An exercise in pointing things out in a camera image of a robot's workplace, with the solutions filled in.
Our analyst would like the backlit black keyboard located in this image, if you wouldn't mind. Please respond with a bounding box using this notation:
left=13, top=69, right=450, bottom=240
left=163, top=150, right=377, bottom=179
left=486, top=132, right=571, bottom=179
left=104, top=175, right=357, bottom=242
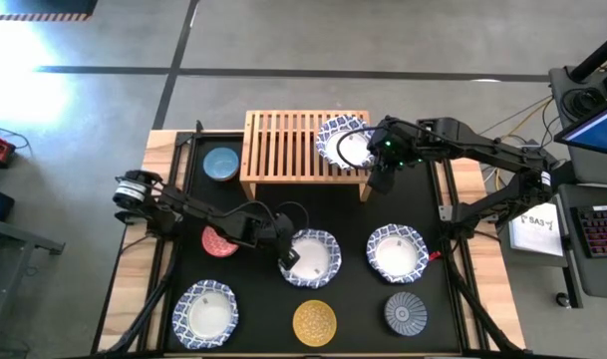
left=570, top=203, right=607, bottom=259

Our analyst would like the yellow and navy ceramic bowl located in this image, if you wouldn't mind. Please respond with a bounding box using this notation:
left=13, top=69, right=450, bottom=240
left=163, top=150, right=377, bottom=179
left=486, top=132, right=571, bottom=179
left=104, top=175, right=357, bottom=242
left=291, top=299, right=338, bottom=349

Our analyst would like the black pole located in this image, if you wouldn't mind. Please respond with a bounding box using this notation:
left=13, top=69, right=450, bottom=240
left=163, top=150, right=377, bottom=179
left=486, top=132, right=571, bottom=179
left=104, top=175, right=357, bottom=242
left=567, top=42, right=607, bottom=84

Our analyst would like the grey equipment cart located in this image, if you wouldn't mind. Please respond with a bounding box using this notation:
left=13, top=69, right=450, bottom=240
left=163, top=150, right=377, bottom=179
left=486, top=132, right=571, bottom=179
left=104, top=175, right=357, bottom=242
left=547, top=64, right=607, bottom=310

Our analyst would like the blue lit monitor screen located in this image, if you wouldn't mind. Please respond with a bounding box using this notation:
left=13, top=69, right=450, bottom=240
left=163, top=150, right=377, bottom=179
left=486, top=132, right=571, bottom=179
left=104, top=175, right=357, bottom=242
left=553, top=94, right=607, bottom=160

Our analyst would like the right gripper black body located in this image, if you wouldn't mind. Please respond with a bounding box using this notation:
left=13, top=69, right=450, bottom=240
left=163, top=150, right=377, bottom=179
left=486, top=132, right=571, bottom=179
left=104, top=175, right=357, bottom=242
left=370, top=118, right=418, bottom=172

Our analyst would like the red floral ceramic bowl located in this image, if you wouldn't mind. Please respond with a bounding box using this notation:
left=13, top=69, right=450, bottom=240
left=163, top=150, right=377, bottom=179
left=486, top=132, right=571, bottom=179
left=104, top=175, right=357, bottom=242
left=200, top=224, right=240, bottom=259

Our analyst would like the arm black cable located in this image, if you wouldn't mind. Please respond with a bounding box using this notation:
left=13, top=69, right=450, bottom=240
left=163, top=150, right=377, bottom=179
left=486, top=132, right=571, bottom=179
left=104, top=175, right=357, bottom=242
left=335, top=125, right=384, bottom=171
left=235, top=198, right=312, bottom=235

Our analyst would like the black aluminium rig frame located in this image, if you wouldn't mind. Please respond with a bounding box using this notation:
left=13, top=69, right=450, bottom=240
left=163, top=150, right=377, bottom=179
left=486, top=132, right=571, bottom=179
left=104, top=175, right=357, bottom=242
left=91, top=119, right=528, bottom=359

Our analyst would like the white paper sign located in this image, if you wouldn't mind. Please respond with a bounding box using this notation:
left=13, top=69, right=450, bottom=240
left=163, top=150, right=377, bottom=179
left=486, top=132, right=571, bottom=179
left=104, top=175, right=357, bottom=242
left=507, top=200, right=566, bottom=258

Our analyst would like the grey side desk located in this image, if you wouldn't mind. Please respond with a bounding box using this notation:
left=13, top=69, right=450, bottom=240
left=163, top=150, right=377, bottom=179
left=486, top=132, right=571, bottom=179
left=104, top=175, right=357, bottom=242
left=0, top=214, right=66, bottom=350

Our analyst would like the yellow floor cable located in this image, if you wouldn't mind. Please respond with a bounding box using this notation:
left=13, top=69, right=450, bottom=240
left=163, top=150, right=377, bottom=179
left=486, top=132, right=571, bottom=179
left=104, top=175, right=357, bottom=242
left=481, top=95, right=554, bottom=151

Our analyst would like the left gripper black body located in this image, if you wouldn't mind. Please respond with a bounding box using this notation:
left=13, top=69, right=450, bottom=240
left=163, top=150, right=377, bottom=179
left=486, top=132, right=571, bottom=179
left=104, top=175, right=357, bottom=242
left=270, top=212, right=298, bottom=253

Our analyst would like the dark grey ribbed plate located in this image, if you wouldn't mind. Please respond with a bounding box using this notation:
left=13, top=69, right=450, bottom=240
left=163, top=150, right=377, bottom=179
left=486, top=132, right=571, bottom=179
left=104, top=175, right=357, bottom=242
left=383, top=291, right=429, bottom=337

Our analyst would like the blue patterned paper bowl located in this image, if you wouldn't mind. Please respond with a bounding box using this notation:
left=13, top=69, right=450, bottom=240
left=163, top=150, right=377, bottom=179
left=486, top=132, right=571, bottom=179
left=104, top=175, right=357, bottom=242
left=315, top=114, right=379, bottom=172
left=277, top=227, right=343, bottom=290
left=365, top=222, right=431, bottom=285
left=170, top=278, right=240, bottom=350

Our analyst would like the black table mat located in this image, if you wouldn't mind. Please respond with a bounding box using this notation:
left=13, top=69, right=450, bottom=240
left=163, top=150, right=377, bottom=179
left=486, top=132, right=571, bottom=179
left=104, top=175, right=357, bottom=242
left=180, top=134, right=461, bottom=354

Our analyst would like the wooden slatted shelf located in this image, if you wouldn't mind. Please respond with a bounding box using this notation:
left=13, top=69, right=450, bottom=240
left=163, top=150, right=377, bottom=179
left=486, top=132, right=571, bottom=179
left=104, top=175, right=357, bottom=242
left=238, top=109, right=373, bottom=203

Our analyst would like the hazard striped black mat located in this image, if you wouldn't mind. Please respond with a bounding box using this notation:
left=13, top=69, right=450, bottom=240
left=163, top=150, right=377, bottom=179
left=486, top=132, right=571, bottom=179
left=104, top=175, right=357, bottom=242
left=0, top=0, right=99, bottom=22

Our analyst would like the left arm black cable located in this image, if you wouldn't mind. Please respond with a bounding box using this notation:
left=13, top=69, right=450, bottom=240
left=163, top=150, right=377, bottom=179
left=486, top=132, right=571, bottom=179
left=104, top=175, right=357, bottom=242
left=235, top=198, right=312, bottom=235

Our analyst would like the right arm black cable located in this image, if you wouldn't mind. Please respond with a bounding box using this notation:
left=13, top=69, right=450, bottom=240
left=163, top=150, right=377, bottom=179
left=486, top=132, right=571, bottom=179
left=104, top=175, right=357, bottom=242
left=335, top=125, right=384, bottom=171

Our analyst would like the blue ceramic bowl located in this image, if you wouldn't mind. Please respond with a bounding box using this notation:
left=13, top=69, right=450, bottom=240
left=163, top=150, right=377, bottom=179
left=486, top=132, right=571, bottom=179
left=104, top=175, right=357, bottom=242
left=201, top=146, right=241, bottom=182

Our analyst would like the coiled black cable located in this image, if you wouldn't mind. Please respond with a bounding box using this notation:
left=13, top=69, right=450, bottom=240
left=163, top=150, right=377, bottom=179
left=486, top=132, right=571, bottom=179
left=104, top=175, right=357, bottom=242
left=560, top=87, right=607, bottom=122

